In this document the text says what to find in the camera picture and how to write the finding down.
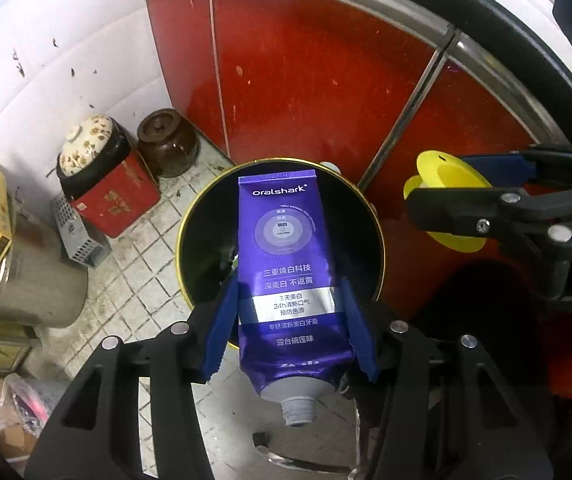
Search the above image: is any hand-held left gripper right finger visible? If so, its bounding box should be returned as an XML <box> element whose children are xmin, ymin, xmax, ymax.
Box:
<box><xmin>340</xmin><ymin>277</ymin><xmax>554</xmax><ymax>480</ymax></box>

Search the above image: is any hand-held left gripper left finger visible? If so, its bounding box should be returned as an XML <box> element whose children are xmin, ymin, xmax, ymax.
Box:
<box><xmin>25</xmin><ymin>277</ymin><xmax>241</xmax><ymax>480</ymax></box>

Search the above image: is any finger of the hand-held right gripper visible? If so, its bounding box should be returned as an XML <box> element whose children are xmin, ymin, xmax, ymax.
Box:
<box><xmin>406</xmin><ymin>182</ymin><xmax>572</xmax><ymax>238</ymax></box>
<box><xmin>458</xmin><ymin>144</ymin><xmax>572</xmax><ymax>184</ymax></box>

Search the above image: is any yellow plastic lid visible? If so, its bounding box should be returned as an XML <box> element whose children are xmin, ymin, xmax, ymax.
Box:
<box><xmin>403</xmin><ymin>150</ymin><xmax>489</xmax><ymax>253</ymax></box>

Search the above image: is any purple toothpaste tube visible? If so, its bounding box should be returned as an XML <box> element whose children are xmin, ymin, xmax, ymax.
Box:
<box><xmin>236</xmin><ymin>169</ymin><xmax>357</xmax><ymax>427</ymax></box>

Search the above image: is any black bin with gold rim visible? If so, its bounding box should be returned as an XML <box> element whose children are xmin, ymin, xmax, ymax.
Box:
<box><xmin>176</xmin><ymin>157</ymin><xmax>384</xmax><ymax>351</ymax></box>

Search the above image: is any red box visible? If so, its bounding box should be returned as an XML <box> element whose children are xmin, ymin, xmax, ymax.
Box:
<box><xmin>71</xmin><ymin>152</ymin><xmax>162</xmax><ymax>238</ymax></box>

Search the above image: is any metal mesh basket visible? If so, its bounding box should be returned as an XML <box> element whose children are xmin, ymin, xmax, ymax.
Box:
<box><xmin>51</xmin><ymin>192</ymin><xmax>112</xmax><ymax>267</ymax></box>

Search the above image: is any large metal pot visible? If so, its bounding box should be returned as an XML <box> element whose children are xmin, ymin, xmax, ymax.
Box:
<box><xmin>0</xmin><ymin>245</ymin><xmax>89</xmax><ymax>328</ymax></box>

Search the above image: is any brown ceramic jar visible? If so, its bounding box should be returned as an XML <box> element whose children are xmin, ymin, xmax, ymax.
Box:
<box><xmin>137</xmin><ymin>108</ymin><xmax>200</xmax><ymax>178</ymax></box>

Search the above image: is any red cabinet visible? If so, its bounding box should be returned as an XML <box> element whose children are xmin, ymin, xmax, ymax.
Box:
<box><xmin>126</xmin><ymin>0</ymin><xmax>572</xmax><ymax>411</ymax></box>

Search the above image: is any clear plastic bag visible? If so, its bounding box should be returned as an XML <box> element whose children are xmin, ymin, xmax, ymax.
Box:
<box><xmin>0</xmin><ymin>375</ymin><xmax>67</xmax><ymax>433</ymax></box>

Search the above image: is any pot with floral lid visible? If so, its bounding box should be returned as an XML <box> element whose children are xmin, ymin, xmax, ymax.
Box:
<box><xmin>56</xmin><ymin>115</ymin><xmax>132</xmax><ymax>198</ymax></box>

